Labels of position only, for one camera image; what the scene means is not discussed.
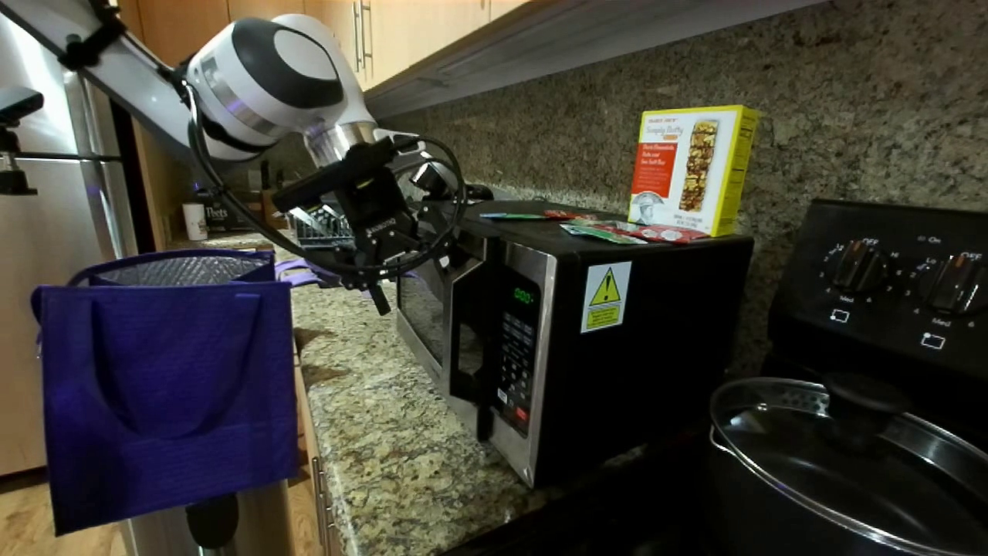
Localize black microwave oven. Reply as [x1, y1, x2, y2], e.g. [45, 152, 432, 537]
[396, 229, 499, 445]
[396, 198, 754, 492]

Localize black stove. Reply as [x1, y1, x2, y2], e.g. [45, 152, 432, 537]
[442, 198, 988, 556]

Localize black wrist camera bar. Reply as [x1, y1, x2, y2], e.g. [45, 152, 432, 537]
[269, 137, 400, 213]

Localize black cooking pot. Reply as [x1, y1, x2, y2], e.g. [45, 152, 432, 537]
[701, 429, 859, 556]

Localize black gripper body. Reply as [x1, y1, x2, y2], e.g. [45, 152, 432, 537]
[334, 166, 424, 260]

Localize purple cloth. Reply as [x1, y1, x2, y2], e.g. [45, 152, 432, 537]
[272, 256, 343, 293]

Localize white cup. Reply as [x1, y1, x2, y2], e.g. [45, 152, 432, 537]
[182, 201, 211, 243]

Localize stainless steel fridge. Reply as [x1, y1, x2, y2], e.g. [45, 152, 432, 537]
[0, 18, 141, 483]

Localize yellow warning sticker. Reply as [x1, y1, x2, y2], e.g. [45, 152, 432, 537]
[578, 260, 632, 336]

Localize wooden wall cabinets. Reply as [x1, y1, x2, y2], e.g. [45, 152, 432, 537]
[106, 0, 828, 121]

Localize wire dish rack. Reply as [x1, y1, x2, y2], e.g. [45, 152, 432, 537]
[286, 201, 358, 251]

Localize yellow food box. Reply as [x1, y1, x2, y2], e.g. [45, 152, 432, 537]
[627, 102, 766, 241]

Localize blue fabric bag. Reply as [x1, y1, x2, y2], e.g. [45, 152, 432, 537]
[29, 248, 303, 537]

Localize green white sachet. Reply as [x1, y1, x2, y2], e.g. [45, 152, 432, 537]
[476, 208, 560, 224]
[556, 219, 647, 248]

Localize black stand knob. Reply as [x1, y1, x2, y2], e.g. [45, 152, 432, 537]
[182, 492, 244, 553]

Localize black stove knob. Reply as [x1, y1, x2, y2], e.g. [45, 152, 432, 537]
[822, 239, 895, 300]
[924, 251, 988, 318]

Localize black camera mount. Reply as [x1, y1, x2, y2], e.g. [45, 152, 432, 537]
[0, 88, 45, 198]

